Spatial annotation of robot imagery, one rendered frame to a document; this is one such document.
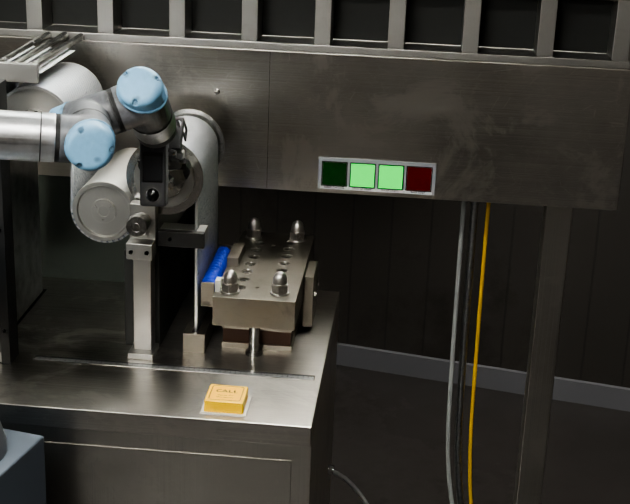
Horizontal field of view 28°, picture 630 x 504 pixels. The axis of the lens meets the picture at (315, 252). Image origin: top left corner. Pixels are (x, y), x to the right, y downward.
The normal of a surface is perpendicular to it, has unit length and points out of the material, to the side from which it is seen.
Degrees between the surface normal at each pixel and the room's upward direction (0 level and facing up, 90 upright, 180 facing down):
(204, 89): 90
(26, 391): 0
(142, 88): 50
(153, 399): 0
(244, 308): 90
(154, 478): 90
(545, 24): 90
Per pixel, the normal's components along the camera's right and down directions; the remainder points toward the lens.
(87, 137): 0.20, 0.34
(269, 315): -0.09, 0.33
